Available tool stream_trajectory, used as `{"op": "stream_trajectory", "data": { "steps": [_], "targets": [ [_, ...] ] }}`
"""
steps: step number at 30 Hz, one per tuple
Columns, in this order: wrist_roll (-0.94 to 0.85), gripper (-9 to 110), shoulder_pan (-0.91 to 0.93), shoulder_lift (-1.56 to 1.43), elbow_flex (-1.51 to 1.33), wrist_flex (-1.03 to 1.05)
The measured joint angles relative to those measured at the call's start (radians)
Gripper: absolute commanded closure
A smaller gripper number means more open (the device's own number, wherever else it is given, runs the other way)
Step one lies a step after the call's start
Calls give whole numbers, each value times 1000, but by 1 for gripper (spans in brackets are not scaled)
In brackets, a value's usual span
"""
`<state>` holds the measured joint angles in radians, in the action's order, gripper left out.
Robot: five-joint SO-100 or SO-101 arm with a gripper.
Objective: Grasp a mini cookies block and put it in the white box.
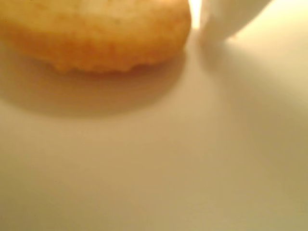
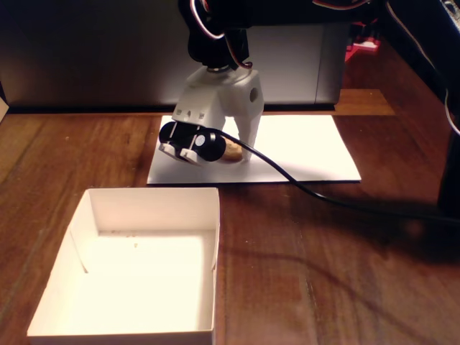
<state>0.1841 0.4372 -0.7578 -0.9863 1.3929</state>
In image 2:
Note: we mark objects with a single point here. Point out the white plastic gripper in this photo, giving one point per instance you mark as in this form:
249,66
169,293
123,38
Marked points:
230,95

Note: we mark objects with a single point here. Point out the round mini chocolate chip cookie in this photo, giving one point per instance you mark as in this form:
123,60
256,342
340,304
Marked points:
234,152

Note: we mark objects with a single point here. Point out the white open cardboard box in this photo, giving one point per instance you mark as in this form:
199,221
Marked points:
136,280

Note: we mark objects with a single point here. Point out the white paper sheet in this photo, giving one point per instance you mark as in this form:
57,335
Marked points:
305,151

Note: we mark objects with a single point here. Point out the red plastic clamp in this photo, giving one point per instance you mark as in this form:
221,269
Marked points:
363,46

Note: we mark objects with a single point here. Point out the dark grey metal case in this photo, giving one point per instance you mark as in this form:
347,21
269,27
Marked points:
90,54

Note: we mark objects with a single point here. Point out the black camera with white mount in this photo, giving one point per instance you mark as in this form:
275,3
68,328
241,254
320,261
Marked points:
212,147

